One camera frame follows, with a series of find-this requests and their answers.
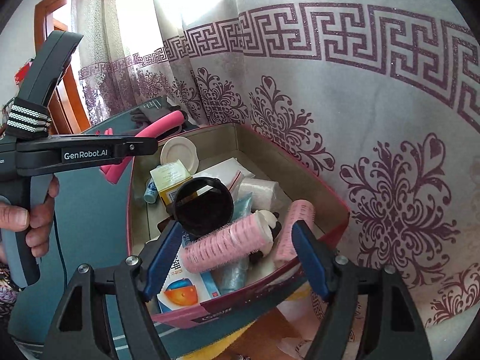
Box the grey glove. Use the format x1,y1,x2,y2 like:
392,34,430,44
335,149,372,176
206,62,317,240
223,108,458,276
129,97,188,132

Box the light blue tube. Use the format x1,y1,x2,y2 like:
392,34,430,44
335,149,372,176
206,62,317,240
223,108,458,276
215,192,255,296

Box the person's left hand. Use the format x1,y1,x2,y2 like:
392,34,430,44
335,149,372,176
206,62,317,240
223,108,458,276
0,176,61,267

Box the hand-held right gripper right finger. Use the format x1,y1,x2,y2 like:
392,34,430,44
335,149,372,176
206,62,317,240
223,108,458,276
292,220,434,360

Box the white tissue pack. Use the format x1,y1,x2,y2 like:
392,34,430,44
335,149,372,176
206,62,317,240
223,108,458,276
237,179,280,211

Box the panda toy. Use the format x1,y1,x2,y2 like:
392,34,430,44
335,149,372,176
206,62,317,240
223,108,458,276
249,210,283,265

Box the white soft packet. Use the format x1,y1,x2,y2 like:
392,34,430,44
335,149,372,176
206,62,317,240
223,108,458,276
193,157,244,181

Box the blue white box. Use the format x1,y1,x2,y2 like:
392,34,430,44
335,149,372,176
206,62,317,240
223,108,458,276
157,232,223,314

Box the black funnel cup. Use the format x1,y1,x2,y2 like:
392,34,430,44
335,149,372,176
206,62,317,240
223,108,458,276
173,177,234,235

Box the small blue bottle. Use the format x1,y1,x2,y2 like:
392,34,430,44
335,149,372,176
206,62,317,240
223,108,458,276
143,179,160,204

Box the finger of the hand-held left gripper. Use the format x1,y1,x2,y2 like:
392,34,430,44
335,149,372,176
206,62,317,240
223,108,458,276
120,136,159,158

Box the pale yellow carton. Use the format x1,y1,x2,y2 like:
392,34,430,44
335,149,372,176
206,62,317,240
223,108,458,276
150,159,194,208

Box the wooden door frame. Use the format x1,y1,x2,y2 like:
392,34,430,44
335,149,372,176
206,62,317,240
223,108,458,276
34,0,92,134

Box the pink hair roller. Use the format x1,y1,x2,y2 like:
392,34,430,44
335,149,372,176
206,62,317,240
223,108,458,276
180,210,271,274
275,199,315,269

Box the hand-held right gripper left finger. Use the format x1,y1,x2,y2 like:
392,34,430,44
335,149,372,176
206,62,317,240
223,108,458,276
44,219,184,360

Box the black cable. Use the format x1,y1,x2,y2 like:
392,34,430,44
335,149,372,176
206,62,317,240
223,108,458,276
52,210,69,283

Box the pink foam curler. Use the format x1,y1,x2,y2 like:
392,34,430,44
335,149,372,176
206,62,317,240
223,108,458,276
133,110,188,137
95,127,134,182

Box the red cardboard box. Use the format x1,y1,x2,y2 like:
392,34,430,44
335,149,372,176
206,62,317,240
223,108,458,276
125,122,351,332

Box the black white striped strap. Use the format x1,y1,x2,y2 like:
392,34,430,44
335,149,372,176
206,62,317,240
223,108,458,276
4,97,52,137

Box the purple patterned curtain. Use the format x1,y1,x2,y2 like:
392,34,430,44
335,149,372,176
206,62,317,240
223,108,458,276
71,0,480,360

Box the white round lid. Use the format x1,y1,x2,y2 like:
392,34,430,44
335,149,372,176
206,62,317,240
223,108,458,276
160,137,198,175

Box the clear zip bag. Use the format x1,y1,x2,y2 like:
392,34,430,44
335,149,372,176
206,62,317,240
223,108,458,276
225,168,256,196

